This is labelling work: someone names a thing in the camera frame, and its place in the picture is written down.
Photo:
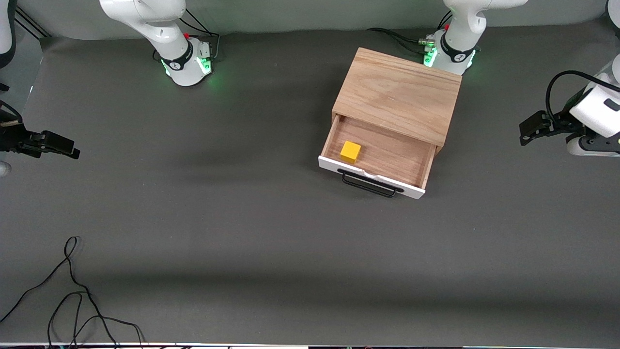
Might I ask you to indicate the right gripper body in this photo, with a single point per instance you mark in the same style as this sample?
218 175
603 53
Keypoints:
13 137

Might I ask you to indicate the white-fronted wooden drawer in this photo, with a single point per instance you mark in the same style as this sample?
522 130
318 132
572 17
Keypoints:
392 155

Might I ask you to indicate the yellow cube block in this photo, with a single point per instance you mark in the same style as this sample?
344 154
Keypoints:
350 151

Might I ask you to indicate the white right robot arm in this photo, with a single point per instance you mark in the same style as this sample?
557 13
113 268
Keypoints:
160 34

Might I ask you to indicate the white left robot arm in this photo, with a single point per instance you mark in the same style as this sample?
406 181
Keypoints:
460 29

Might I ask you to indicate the wooden drawer cabinet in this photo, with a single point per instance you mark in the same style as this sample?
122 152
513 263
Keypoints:
397 92

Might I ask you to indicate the dark grey table mat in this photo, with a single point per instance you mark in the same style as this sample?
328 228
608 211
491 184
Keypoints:
242 252

